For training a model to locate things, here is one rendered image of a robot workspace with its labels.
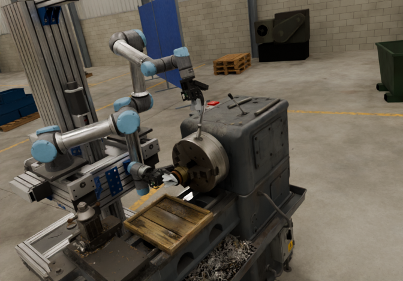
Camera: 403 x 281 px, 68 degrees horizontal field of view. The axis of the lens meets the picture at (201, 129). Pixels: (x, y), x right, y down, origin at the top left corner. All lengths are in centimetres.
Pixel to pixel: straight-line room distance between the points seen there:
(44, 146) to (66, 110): 43
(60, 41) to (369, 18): 1009
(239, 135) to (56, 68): 113
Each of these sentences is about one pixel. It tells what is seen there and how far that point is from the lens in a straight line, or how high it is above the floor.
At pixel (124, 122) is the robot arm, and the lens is 155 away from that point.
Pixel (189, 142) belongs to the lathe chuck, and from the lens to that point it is 155.
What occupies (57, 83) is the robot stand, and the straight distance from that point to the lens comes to 195.
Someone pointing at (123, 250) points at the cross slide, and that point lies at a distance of 138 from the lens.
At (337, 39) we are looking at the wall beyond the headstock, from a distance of 1131.
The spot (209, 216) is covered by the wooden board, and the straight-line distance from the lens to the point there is 155.
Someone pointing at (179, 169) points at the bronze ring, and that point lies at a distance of 154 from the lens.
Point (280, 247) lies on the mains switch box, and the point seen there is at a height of 32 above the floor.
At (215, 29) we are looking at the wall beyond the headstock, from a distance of 1263.
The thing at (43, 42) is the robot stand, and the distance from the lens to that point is 193.
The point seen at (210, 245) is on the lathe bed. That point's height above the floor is 71.
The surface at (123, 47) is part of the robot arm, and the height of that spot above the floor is 172.
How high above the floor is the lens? 183
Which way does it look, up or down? 21 degrees down
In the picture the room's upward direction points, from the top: 9 degrees counter-clockwise
